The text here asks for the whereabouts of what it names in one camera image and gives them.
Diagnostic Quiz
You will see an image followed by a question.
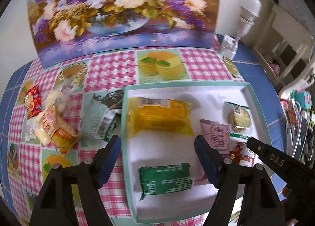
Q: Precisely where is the brown milk biscuit packet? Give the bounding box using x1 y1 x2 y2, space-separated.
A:
229 142 256 167

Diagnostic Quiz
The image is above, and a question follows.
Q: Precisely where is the white shelf unit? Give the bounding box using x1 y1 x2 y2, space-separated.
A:
253 5 314 93

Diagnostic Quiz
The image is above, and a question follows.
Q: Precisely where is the dark green snack packet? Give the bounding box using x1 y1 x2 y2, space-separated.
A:
138 163 193 200

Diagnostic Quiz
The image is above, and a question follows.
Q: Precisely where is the checkered food print tablecloth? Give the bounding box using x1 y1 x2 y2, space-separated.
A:
1 43 286 225

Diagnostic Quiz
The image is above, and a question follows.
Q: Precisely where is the white light bulb lamp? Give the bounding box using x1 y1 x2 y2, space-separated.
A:
235 0 262 42

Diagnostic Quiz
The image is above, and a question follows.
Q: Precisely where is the green-edged cracker packet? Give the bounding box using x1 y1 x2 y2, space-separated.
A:
224 101 253 135

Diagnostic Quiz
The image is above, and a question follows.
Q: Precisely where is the white power socket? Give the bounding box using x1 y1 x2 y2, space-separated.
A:
220 35 238 60

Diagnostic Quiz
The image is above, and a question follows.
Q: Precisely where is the white teal-rimmed tray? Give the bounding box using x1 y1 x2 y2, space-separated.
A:
122 81 271 225

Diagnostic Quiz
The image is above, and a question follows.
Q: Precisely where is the yellow snack packet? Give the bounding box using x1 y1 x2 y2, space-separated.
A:
127 97 194 137

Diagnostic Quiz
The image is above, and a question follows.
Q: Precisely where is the red cracker packet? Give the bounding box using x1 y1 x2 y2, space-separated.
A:
24 85 42 119

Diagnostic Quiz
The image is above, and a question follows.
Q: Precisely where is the floral painting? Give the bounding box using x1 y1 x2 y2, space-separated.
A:
27 0 220 67

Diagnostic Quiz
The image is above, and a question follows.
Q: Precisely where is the white bread packet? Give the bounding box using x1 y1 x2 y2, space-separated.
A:
24 118 40 145

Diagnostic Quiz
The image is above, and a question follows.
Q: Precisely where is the smartphone on stand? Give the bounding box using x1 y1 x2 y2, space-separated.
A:
292 117 309 161

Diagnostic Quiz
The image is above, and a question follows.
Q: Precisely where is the teal toy box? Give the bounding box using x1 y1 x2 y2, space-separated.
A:
294 90 312 110

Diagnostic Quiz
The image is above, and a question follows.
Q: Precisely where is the pink swiss roll packet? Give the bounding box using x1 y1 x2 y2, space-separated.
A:
194 119 231 185

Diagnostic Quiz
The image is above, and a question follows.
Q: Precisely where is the pale green barcode packet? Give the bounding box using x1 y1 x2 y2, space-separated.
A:
79 89 124 142

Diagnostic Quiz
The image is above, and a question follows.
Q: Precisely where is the gold swiss roll packet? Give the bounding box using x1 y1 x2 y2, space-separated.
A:
35 104 80 156

